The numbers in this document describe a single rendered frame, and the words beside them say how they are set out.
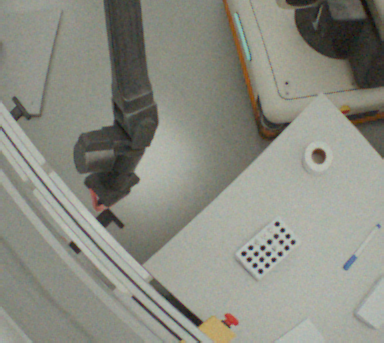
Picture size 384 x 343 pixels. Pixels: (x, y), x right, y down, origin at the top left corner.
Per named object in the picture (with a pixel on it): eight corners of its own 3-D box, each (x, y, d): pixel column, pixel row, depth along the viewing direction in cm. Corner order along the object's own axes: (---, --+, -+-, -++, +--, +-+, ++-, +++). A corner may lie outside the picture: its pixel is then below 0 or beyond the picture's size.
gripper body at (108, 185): (81, 183, 124) (92, 160, 119) (115, 161, 131) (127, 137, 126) (104, 208, 122) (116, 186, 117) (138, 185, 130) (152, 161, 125)
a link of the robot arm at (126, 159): (153, 152, 118) (141, 126, 121) (118, 155, 114) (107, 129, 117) (139, 175, 123) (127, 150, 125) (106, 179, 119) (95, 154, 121)
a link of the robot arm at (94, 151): (159, 120, 113) (136, 95, 119) (98, 126, 107) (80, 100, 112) (144, 180, 119) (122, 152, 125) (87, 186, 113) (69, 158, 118)
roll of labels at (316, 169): (315, 181, 147) (318, 177, 143) (296, 159, 148) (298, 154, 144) (335, 161, 148) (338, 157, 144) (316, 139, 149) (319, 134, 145)
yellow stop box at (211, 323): (214, 313, 131) (215, 313, 125) (237, 332, 130) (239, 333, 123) (197, 327, 131) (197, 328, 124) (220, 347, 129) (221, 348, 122)
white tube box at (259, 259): (276, 218, 145) (278, 215, 141) (298, 243, 143) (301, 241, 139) (233, 255, 143) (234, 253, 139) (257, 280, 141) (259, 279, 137)
